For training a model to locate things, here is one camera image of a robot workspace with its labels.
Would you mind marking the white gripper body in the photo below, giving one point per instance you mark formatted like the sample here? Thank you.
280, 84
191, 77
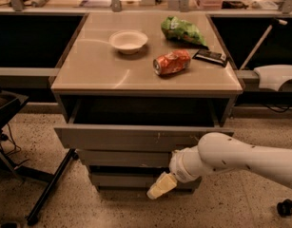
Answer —
178, 167

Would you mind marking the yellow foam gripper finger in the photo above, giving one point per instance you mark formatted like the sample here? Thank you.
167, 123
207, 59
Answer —
165, 183

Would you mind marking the grey top drawer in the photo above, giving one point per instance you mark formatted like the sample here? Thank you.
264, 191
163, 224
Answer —
139, 124

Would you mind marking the grey drawer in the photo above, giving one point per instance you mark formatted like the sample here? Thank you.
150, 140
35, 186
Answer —
139, 124
121, 177
125, 159

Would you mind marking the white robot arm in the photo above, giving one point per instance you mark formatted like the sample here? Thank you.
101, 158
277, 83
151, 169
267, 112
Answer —
218, 153

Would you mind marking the grey bottom drawer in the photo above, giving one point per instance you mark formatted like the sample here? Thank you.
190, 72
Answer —
121, 177

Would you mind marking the grey middle drawer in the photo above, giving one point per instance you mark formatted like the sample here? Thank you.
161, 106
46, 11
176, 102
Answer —
125, 159

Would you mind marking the grey drawer cabinet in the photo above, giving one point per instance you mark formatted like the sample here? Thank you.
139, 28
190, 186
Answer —
95, 69

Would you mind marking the crushed orange soda can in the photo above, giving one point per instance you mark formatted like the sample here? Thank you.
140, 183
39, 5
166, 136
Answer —
173, 62

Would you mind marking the black caster wheel right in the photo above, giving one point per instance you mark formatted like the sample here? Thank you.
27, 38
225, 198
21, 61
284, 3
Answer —
285, 208

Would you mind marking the dark snack bar wrapper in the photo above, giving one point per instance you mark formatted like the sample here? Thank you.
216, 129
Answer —
211, 57

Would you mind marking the white paper bowl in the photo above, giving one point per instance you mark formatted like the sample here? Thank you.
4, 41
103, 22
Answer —
128, 41

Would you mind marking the green chip bag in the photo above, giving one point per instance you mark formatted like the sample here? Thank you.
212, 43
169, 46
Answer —
178, 29

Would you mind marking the white rod with tip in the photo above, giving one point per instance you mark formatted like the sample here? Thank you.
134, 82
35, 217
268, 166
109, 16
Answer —
273, 24

